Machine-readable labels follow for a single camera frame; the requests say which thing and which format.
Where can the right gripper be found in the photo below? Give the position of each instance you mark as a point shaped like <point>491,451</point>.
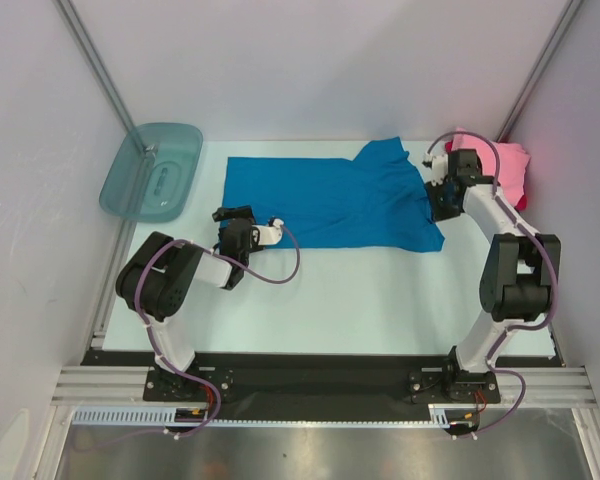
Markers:
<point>440,198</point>

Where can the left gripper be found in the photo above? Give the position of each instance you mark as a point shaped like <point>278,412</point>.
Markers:
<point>225,213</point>

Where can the blue t-shirt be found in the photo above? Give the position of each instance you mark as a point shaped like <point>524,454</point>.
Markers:
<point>376,199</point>

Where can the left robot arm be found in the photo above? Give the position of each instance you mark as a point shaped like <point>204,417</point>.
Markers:
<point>158,277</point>

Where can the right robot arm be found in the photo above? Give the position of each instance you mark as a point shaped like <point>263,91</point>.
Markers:
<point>519,283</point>

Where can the teal translucent plastic bin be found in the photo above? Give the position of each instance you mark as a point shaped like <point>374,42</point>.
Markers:
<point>152,173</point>

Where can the pink folded t-shirt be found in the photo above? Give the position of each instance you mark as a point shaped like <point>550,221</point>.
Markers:
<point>510,167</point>

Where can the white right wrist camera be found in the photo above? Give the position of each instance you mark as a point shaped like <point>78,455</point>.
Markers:
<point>438,164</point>

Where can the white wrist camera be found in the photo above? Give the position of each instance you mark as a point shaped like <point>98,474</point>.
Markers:
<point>269,234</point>
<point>438,164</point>

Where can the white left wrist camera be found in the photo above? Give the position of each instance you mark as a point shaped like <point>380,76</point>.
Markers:
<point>269,234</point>

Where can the right aluminium frame post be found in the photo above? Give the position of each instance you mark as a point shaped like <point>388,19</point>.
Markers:
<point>558,34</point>

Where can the aluminium frame post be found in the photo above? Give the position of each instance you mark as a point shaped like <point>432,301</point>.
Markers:
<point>558,34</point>
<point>87,47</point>

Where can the aluminium front rail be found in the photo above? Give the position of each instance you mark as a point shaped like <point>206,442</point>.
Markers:
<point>125,385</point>

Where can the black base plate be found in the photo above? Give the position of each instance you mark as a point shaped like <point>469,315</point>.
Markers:
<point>319,388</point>

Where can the left aluminium frame post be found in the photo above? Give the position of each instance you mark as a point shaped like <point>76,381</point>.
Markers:
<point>87,47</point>

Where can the white slotted cable duct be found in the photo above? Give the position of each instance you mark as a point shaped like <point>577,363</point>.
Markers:
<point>189,417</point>

